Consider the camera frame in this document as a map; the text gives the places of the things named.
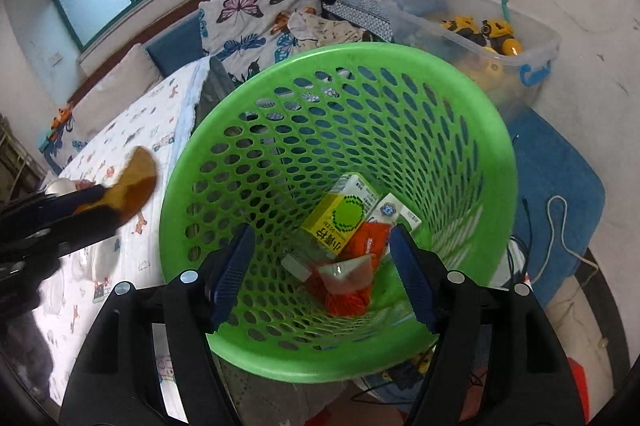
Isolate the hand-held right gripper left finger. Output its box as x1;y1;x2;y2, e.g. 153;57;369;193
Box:
60;225;257;426

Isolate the orange plush toy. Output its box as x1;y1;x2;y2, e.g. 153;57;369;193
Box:
52;103;76;129

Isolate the clear plastic storage box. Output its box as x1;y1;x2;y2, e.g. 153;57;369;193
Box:
385;0;561;107

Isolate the red box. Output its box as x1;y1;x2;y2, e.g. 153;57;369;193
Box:
567;358;588;402

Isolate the beige pillow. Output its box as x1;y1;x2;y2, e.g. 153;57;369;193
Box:
70;43;163;141

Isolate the blue sofa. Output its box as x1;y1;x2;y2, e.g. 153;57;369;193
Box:
145;0;331;71

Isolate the person's left forearm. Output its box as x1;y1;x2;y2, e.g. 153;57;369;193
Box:
0;311;56;412

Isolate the small butterfly print pillow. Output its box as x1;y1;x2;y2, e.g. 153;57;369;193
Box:
40;121;91;171

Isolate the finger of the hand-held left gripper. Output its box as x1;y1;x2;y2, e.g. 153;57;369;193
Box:
0;185;107;237
0;208;121;267

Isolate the yellow green drink carton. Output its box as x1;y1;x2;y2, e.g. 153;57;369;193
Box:
300;173;381;259

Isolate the white cartoon printed blanket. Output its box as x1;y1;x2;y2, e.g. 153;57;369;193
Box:
30;56;221;407

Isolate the blue white patterned cloth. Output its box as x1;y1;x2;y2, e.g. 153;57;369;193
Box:
322;0;416;41

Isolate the large butterfly print pillow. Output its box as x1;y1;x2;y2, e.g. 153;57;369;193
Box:
199;0;326;86

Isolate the white cord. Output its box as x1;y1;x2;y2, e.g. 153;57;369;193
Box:
525;195;601;287

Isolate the green plastic basket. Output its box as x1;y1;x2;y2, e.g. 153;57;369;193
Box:
159;43;518;382

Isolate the blue floor mat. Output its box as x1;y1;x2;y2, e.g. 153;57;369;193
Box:
505;106;606;297

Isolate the beige patterned garment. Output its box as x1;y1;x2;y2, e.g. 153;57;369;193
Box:
287;8;373;46

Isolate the white blue milk carton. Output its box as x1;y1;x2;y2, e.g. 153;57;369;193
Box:
367;192;423;237

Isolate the pile of yellow toys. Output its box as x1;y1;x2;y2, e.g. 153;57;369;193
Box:
440;16;526;56

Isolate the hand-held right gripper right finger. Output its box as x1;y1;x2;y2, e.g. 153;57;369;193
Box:
389;226;588;426

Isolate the orange snack packet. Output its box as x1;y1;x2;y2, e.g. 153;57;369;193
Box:
340;221;393;261

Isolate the red mesh bag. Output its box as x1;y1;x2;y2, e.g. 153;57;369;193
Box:
305;266;373;317

